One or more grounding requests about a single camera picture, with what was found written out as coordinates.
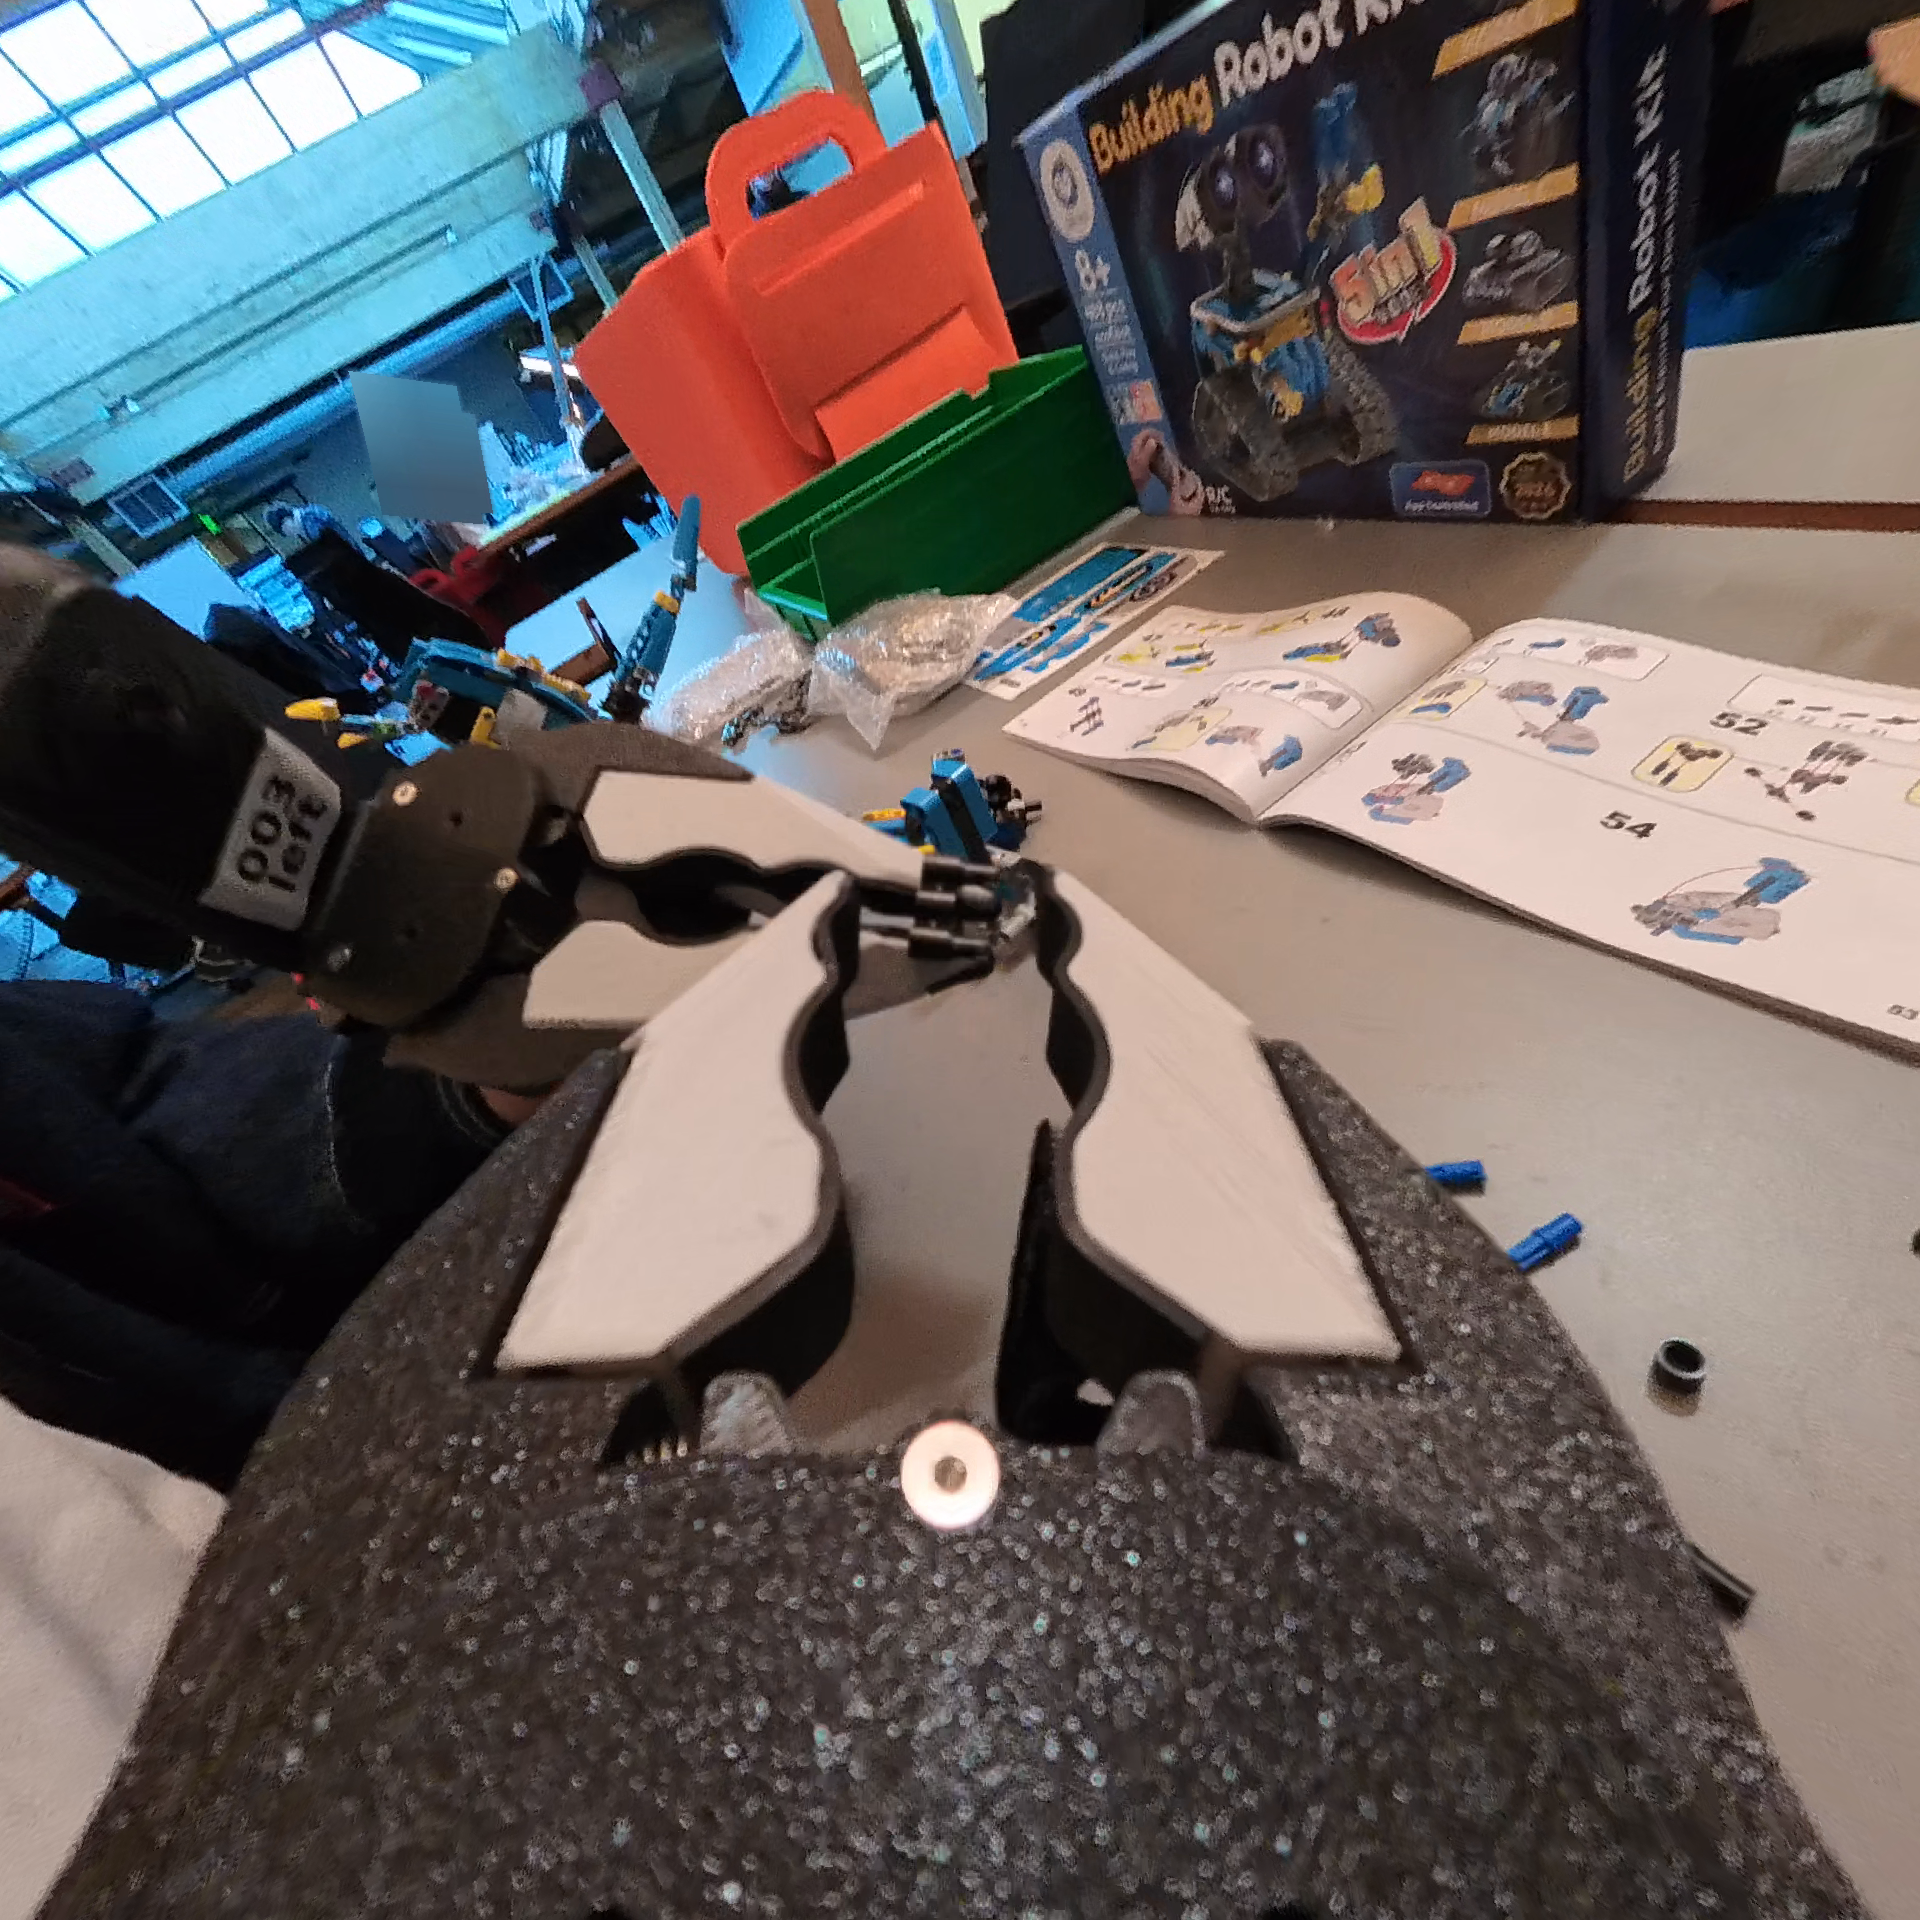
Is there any blue yellow black brick assembly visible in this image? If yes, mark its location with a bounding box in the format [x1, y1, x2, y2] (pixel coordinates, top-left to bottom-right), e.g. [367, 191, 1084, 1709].
[859, 747, 1048, 867]

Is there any blue sticker sheet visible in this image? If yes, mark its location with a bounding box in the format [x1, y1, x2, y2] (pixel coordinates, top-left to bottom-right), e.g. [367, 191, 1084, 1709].
[967, 543, 1227, 702]

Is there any small clear plastic bag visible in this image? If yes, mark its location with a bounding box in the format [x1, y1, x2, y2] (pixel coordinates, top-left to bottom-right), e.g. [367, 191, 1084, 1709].
[660, 627, 824, 747]

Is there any blue tracked toy robot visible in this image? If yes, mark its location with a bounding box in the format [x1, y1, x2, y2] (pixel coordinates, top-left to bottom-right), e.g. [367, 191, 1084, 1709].
[286, 496, 711, 752]

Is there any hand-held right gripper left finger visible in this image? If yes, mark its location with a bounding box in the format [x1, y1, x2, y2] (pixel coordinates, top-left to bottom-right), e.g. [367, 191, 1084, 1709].
[497, 870, 859, 1378]

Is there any robot kit box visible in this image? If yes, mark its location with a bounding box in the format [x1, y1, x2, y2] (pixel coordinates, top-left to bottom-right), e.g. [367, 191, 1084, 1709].
[1018, 0, 1719, 523]

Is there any large clear plastic bag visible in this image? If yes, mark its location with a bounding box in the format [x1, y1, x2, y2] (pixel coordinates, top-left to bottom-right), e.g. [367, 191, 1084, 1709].
[810, 591, 1025, 752]

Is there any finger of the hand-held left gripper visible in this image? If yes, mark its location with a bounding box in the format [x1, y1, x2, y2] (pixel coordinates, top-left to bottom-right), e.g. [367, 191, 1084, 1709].
[521, 919, 994, 1040]
[577, 767, 936, 895]

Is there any orange felt bag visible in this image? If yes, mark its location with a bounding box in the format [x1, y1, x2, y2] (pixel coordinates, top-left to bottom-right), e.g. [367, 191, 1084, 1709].
[574, 88, 1025, 582]

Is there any green plastic bin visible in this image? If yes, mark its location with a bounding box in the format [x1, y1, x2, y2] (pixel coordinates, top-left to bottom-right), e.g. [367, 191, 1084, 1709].
[737, 347, 1143, 645]

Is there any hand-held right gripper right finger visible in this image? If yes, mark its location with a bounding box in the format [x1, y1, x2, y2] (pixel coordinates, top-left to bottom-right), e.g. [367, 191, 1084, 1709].
[1032, 867, 1408, 1367]

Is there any person's white shirt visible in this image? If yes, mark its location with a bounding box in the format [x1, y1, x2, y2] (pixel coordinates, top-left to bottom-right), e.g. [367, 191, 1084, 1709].
[0, 1395, 231, 1920]

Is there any instruction booklet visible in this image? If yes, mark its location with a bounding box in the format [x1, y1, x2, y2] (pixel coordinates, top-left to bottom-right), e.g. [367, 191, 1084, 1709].
[1002, 591, 1920, 1070]

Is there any person's left forearm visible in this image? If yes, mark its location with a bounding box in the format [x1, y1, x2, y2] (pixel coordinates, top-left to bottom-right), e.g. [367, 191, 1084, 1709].
[0, 982, 520, 1487]

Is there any grey desk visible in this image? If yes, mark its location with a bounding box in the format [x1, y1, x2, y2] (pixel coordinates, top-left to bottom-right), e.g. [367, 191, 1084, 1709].
[497, 322, 1920, 1920]

